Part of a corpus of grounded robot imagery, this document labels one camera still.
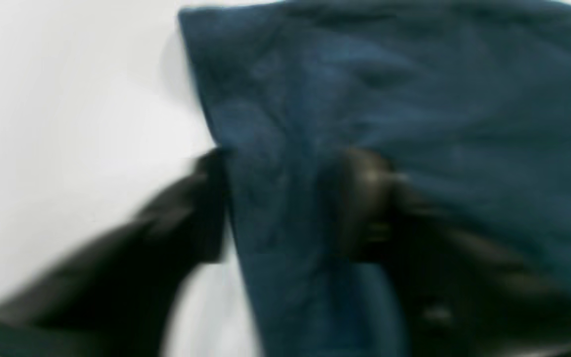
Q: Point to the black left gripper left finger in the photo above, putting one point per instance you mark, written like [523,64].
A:
[113,297]

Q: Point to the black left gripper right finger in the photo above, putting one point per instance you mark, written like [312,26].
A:
[462,294]

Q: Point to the dark teal T-shirt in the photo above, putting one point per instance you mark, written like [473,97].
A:
[469,100]

